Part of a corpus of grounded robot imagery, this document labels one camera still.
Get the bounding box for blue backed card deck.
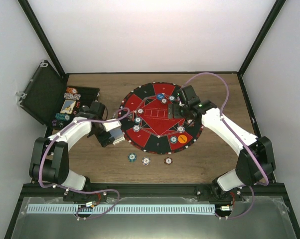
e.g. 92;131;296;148
110;128;125;145

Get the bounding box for orange big blind button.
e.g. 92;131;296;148
177;134;188;144

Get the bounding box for blue small blind button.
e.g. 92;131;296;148
156;93;164;101

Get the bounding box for blue orange 10 chip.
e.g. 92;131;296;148
133;125;140;132

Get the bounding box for green blue 50 chip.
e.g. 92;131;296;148
135;117;142;123

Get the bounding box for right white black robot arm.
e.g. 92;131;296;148
168;85;276;201

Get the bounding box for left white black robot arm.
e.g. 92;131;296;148
29;101;124;201

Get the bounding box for card box in case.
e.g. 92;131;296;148
60;100;76;114

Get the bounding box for green blue chip stack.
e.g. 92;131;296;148
128;153;137;162

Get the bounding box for chips inside case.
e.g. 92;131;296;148
52;87;81;127

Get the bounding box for round red black poker mat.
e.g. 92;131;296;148
118;82;203;154

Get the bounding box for black poker case lid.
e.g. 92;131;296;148
15;60;67;126

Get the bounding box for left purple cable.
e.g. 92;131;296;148
37;108;131;221

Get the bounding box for purple cable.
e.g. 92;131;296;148
37;108;131;221
181;72;270;220

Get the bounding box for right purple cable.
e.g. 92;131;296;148
181;72;270;220

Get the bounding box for black front mounting rail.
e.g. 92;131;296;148
20;183;287;202

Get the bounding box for light blue slotted rail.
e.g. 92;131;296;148
26;204;215;215

